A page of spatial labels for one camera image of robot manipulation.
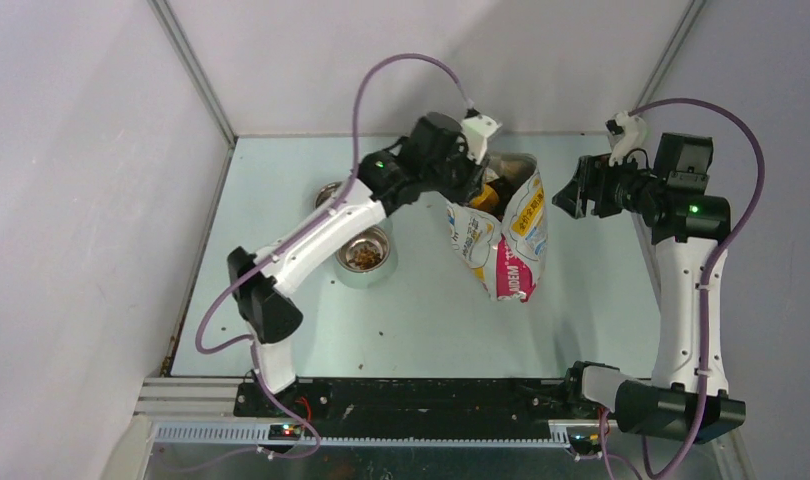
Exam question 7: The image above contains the mint double bowl stand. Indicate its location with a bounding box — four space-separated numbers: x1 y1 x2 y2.
314 182 398 289

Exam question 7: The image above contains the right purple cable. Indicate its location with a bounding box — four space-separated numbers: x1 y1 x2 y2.
597 97 767 480

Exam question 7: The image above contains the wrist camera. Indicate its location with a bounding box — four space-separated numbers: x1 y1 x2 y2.
605 111 648 167
460 110 502 165

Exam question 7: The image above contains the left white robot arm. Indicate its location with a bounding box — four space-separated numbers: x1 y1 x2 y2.
227 109 501 417

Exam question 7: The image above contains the far steel bowl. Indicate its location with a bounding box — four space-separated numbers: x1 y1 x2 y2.
314 182 342 209

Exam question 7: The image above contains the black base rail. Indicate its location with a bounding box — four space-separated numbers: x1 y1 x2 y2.
232 377 628 440

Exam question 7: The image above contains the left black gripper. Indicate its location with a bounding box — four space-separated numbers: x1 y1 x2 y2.
422 137 490 208

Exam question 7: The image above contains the near steel bowl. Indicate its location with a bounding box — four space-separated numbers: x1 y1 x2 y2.
335 226 393 273

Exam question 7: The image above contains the steel bowl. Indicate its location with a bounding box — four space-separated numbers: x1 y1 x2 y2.
335 226 393 273
314 182 342 209

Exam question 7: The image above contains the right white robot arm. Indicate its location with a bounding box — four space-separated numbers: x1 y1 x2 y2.
552 133 747 444

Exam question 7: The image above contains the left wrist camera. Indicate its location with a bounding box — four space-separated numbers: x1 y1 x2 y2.
460 110 502 165

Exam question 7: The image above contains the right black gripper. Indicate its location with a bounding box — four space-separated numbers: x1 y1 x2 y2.
553 148 665 218

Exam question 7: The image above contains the kibble in near bowl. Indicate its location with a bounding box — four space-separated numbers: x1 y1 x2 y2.
346 245 385 271

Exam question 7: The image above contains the yellow plastic scoop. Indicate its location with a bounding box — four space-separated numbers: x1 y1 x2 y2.
469 184 503 215

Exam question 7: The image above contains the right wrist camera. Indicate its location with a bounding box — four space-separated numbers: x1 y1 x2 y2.
605 111 648 167

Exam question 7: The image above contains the pet food bag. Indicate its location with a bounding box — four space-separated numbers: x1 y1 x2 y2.
446 152 548 303

